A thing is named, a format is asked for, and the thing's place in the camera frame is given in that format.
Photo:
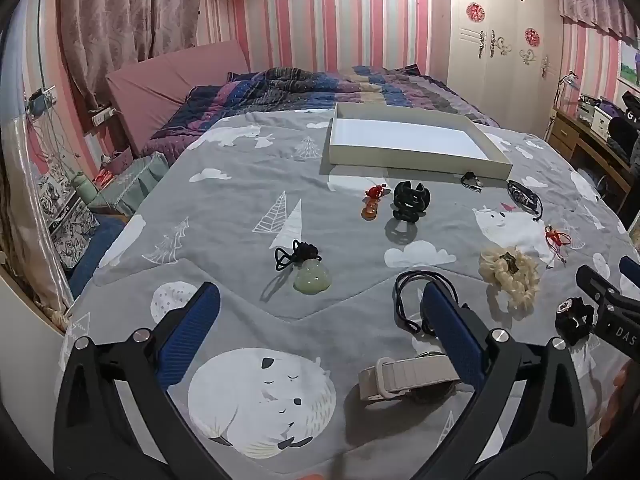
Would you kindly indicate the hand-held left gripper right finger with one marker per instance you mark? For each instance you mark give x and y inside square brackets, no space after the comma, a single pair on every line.
[450,330]

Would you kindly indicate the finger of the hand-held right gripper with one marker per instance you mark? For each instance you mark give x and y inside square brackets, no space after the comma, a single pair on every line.
[612,310]
[631,267]

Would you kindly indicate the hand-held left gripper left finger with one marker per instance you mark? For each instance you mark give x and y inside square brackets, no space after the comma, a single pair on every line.
[192,330]

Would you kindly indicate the black hair claw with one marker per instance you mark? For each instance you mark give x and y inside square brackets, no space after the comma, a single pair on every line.
[407,200]

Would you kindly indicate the orange pendant red knot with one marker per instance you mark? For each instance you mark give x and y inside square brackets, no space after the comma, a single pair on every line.
[370,210]

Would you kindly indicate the shallow white cardboard tray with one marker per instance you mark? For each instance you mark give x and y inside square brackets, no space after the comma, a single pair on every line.
[400,140]

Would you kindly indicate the person's right hand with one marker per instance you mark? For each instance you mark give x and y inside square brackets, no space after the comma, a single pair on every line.
[622,400]

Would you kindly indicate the black scrunchie with charm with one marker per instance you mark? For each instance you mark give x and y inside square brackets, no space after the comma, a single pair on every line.
[575,325]

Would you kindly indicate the cream scrunchie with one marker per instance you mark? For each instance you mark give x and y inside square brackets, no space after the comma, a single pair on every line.
[520,285]

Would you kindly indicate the blue cloth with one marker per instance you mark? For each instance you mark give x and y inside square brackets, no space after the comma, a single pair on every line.
[95,252]

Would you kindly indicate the black bag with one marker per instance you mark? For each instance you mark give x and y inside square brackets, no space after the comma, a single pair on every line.
[625,132]

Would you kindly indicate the grey printed blanket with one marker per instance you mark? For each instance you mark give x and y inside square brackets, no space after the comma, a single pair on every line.
[240,200]

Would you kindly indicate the wooden desk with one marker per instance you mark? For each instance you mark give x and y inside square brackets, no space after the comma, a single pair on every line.
[570,132]

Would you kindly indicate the small white box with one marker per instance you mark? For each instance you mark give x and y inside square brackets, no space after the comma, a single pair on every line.
[601,121]

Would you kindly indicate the small black clip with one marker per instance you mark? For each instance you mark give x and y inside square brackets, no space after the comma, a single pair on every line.
[470,178]

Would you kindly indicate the green pleated cloth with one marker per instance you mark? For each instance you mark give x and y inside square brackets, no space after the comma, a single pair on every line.
[135,182]

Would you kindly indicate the black white floral box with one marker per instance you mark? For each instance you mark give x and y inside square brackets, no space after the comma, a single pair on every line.
[67,225]

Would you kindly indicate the green patterned box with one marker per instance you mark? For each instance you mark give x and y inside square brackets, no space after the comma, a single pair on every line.
[587,107]

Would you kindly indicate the red packet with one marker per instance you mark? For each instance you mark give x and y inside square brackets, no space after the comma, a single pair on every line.
[102,177]

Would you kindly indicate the green thermos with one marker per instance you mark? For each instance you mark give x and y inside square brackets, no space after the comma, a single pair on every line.
[85,189]

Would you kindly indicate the pink storage box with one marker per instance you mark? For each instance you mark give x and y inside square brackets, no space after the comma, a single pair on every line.
[119,161]

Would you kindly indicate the beige satin cloth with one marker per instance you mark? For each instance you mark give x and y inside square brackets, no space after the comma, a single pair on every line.
[30,220]

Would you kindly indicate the desk lamp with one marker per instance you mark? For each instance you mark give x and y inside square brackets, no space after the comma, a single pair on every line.
[567,80]

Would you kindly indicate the white power strip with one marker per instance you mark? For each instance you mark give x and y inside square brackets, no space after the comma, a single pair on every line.
[104,116]

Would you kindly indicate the cream wardrobe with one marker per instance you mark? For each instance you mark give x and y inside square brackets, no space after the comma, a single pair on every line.
[500,75]

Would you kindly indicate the pink headboard cushion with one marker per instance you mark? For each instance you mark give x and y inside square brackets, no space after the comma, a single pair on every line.
[165,90]

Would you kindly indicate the purple blue striped quilt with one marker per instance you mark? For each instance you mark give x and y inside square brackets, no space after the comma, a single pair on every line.
[300,85]

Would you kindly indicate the short pink window curtain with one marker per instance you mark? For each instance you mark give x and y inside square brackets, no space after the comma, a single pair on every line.
[595,0]

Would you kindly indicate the pink patterned curtain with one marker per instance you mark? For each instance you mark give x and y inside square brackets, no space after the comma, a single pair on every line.
[115,20]

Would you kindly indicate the wall socket with chargers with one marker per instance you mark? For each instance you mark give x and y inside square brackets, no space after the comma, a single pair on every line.
[41,101]

